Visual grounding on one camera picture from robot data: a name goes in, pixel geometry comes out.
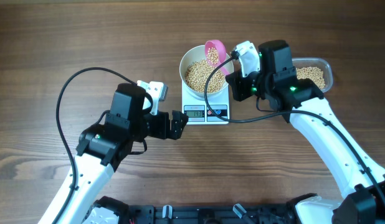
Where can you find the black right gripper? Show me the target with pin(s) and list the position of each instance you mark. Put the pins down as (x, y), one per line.
(236, 79)

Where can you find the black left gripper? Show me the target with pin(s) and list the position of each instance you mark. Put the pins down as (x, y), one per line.
(162, 132)

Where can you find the pink plastic scoop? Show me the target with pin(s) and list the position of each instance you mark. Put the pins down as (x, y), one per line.
(220, 48)

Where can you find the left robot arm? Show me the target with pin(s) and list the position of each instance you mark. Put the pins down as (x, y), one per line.
(102, 147)

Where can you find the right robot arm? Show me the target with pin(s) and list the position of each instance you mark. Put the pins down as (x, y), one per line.
(267, 71)

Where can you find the white digital kitchen scale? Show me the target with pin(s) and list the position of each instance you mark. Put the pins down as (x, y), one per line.
(195, 107)

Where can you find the soybeans in pink scoop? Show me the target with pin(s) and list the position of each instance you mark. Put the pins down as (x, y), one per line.
(213, 56)

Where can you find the soybeans in white bowl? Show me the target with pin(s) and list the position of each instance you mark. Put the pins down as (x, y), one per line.
(197, 74)

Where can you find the white round bowl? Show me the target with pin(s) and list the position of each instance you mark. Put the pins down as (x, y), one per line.
(196, 54)

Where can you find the pile of yellow soybeans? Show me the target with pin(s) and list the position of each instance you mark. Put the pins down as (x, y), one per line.
(315, 74)

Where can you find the clear plastic container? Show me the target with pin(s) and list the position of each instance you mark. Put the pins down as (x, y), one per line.
(316, 62)

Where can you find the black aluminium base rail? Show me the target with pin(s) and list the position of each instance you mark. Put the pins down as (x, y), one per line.
(110, 210)

